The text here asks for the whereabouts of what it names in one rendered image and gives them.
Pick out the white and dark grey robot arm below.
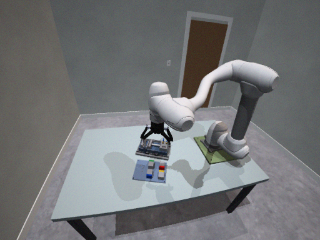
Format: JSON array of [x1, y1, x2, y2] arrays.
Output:
[[148, 60, 279, 159]]

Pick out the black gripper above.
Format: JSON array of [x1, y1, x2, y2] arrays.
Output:
[[140, 122, 173, 150]]

